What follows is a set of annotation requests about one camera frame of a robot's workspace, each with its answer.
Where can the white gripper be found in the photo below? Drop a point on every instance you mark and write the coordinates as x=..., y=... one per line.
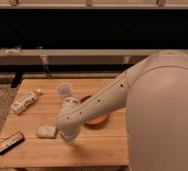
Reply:
x=69, y=137

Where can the black table leg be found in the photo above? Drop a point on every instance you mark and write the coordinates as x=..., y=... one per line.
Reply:
x=17, y=79

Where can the wooden table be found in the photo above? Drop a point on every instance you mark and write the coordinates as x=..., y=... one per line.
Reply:
x=103, y=147

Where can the grey horizontal rail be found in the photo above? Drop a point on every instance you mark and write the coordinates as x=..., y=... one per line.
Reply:
x=15, y=57

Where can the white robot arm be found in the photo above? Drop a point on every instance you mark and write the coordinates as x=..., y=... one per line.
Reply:
x=154, y=93

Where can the translucent plastic cup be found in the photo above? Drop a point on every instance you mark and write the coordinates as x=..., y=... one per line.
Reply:
x=64, y=90

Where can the white plastic bottle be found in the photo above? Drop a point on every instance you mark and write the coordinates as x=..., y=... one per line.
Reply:
x=22, y=103

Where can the dark snack bar package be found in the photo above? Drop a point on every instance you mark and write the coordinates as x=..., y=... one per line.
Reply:
x=10, y=142

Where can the white sponge block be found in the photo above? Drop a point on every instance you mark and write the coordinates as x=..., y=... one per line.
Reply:
x=46, y=131

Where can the orange bowl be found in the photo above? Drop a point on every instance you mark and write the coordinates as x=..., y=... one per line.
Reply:
x=98, y=120

